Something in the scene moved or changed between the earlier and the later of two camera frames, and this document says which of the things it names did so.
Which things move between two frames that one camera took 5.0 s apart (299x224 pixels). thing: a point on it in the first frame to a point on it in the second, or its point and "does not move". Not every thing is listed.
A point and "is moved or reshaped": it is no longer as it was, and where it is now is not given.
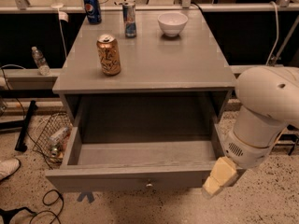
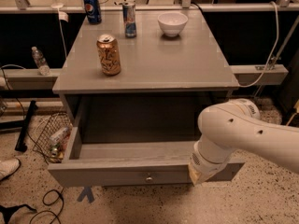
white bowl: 172,23 does not move
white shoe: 8,166 does not move
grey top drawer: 135,154 is moved or reshaped
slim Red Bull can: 129,17 does not move
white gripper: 244,153 to 205,165
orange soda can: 108,54 does not move
